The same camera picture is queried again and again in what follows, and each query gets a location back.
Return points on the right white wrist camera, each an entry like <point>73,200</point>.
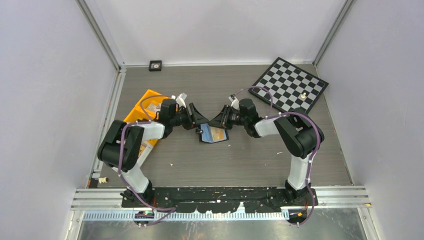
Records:
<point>234,101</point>

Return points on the silver credit card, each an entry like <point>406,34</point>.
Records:
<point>154,107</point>

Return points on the gold card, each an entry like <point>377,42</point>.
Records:
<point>218,134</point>

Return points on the yellow plastic bin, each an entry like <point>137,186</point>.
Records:
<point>137,114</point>
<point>149,97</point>

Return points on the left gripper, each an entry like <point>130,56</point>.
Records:
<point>196,118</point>

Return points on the small black square box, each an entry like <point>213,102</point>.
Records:
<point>155,66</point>

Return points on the white plastic tray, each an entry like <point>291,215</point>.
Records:
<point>144,151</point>

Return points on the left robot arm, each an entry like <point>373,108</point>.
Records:
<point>120,148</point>

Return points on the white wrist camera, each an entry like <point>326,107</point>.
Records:
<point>180,100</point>
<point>234,101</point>

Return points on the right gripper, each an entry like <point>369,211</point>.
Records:
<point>223,116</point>

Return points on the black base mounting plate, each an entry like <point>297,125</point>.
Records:
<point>219,200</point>

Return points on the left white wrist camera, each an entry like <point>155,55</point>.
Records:
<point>180,100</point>

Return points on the black white chessboard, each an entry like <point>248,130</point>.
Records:
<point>283,83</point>

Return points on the black leather card holder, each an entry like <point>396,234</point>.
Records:
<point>204,134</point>

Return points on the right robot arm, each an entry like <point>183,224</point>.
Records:
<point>301,136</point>

